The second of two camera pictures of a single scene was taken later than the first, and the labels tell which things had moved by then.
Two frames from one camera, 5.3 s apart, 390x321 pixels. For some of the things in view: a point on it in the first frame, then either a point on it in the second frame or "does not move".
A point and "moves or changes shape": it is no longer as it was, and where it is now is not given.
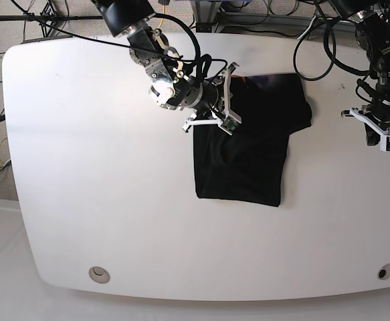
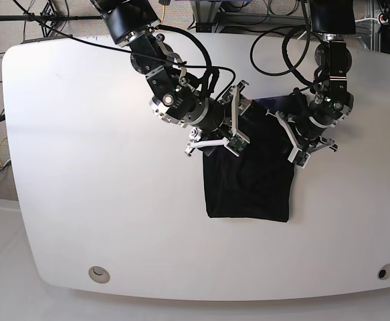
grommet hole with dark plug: [385, 271] does not move
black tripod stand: [47, 17] does not move
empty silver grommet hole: [99, 275] does not move
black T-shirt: [248, 166] moves or changes shape
